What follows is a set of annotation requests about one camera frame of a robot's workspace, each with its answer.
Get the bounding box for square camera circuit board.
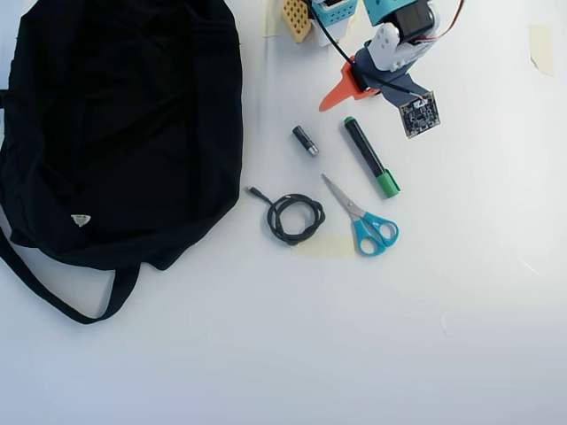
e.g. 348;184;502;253
397;90;443;140

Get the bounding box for blue-grey gripper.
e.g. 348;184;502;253
318;42;433;113

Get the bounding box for black fabric bag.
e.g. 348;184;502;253
0;0;245;326

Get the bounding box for yellow perforated block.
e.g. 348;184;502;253
281;0;314;44

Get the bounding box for scissors with blue handles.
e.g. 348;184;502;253
321;173;400;257

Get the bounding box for black robot camera cable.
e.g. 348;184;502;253
315;12;420;98

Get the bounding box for wide beige masking tape strip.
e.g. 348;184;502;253
290;234;358;258

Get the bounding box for coiled black usb cable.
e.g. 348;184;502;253
245;185;327;247

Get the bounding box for black marker with green cap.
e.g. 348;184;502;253
343;115;402;200

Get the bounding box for torn beige masking tape piece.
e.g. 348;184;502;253
528;23;555;77

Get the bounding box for narrow beige masking tape strip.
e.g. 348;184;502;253
260;0;284;38

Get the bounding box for red servo wire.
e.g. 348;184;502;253
416;0;466;45

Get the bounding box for black cylindrical battery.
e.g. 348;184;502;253
291;125;321;159

